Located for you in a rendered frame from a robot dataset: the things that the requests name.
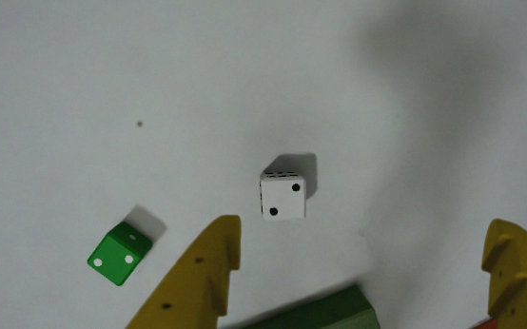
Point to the orange digital multimeter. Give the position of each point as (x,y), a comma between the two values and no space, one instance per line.
(491,324)

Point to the green die with white pips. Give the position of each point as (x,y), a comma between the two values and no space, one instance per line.
(119,253)

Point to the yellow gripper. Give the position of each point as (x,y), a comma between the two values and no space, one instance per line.
(194,292)

